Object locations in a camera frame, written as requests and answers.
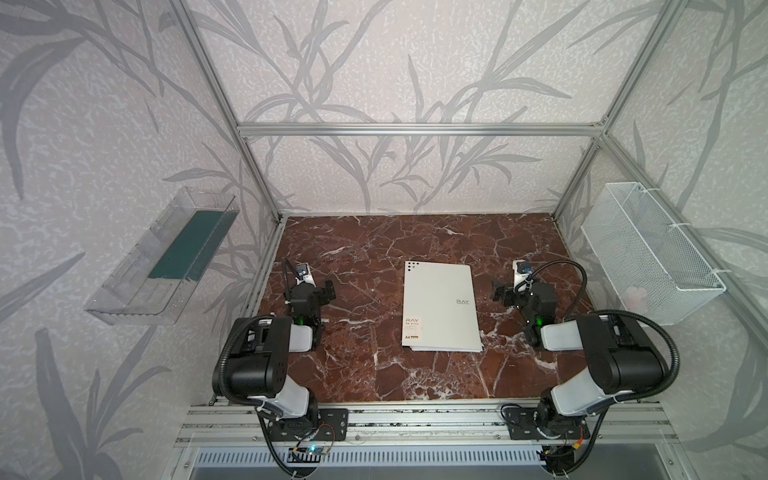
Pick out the beige black ring binder folder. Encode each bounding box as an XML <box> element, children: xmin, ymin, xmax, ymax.
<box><xmin>401</xmin><ymin>261</ymin><xmax>483</xmax><ymax>353</ymax></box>

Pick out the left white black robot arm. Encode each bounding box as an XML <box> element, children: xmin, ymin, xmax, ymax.
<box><xmin>212</xmin><ymin>280</ymin><xmax>336</xmax><ymax>429</ymax></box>

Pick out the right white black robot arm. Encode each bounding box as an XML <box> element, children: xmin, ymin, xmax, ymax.
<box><xmin>491</xmin><ymin>280</ymin><xmax>681</xmax><ymax>429</ymax></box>

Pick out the green circuit board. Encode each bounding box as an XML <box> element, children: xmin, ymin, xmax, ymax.
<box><xmin>290</xmin><ymin>444</ymin><xmax>332</xmax><ymax>463</ymax></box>

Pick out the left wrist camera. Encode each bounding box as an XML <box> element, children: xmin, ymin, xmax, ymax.
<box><xmin>295</xmin><ymin>263</ymin><xmax>316</xmax><ymax>286</ymax></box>

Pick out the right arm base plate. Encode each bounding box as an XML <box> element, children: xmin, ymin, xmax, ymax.
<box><xmin>500</xmin><ymin>403</ymin><xmax>591</xmax><ymax>443</ymax></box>

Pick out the right black corrugated cable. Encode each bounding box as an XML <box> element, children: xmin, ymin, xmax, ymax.
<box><xmin>521</xmin><ymin>259</ymin><xmax>681</xmax><ymax>475</ymax></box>

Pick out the black corrugated cable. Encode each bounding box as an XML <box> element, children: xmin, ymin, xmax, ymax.
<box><xmin>521</xmin><ymin>259</ymin><xmax>681</xmax><ymax>475</ymax></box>
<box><xmin>211</xmin><ymin>257</ymin><xmax>301</xmax><ymax>478</ymax></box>

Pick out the left black corrugated cable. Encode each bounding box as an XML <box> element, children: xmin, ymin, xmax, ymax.
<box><xmin>211</xmin><ymin>257</ymin><xmax>301</xmax><ymax>478</ymax></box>

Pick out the white wire mesh basket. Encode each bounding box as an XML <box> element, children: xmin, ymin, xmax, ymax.
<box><xmin>581</xmin><ymin>182</ymin><xmax>726</xmax><ymax>326</ymax></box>

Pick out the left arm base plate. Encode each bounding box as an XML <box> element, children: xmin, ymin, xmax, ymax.
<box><xmin>267</xmin><ymin>408</ymin><xmax>349</xmax><ymax>442</ymax></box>

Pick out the aluminium front rail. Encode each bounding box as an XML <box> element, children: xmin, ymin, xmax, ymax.
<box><xmin>174</xmin><ymin>399</ymin><xmax>680</xmax><ymax>448</ymax></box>

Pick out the clear acrylic wall tray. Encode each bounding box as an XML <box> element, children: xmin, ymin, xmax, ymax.
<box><xmin>85</xmin><ymin>187</ymin><xmax>240</xmax><ymax>326</ymax></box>

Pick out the aluminium cage frame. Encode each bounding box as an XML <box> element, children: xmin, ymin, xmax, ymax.
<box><xmin>167</xmin><ymin>0</ymin><xmax>768</xmax><ymax>409</ymax></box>

